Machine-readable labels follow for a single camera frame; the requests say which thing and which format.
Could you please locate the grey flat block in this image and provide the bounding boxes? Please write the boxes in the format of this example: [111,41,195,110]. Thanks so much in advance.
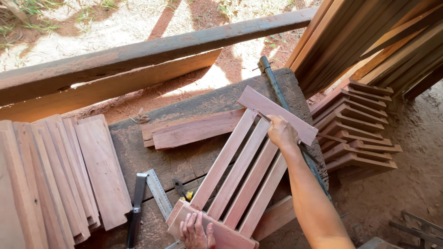
[357,237,405,249]

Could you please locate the thick wooden support block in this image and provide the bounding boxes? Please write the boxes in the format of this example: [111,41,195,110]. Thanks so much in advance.
[252,195,297,241]

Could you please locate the thin dark metal tool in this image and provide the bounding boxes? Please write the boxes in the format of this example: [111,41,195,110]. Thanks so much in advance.
[255,110,323,164]

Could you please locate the stack of notched wooden pieces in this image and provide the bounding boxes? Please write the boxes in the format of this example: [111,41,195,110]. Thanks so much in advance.
[310,78,404,181]

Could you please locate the wooden slatted panel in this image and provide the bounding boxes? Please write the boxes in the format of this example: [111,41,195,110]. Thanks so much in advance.
[166,85,319,249]

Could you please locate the stack of flat wooden boards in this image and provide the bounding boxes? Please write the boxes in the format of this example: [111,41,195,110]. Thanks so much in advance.
[0,114,133,249]

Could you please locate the try square with black handle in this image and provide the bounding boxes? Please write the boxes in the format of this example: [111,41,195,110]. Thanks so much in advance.
[126,168,174,249]

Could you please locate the pliers with yellow grip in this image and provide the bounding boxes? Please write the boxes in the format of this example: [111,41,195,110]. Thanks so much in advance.
[172,178,194,202]

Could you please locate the person's left hand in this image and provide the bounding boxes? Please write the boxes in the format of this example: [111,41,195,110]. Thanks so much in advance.
[179,211,216,249]

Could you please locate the long rough wooden plank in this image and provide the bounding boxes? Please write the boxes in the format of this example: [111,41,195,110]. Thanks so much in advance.
[0,48,223,122]

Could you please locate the rusty metal frame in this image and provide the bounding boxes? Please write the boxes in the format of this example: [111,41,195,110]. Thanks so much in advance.
[388,210,443,249]

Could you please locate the long weathered wooden beam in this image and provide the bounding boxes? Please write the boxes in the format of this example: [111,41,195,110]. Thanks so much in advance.
[0,6,319,107]

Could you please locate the person's right hand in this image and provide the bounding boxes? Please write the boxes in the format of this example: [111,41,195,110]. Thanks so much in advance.
[266,114,300,153]

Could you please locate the scrap of tangled twine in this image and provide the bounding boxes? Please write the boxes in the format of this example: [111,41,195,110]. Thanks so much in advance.
[130,108,151,125]

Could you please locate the dark metal bar clamp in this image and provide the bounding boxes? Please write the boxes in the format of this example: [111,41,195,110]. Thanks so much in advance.
[258,55,333,203]

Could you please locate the stack of leaning long planks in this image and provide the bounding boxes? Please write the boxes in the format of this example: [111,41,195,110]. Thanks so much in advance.
[285,0,443,101]

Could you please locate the short reddish wooden board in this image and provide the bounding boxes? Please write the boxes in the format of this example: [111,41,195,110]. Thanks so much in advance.
[141,111,243,148]
[152,109,246,150]

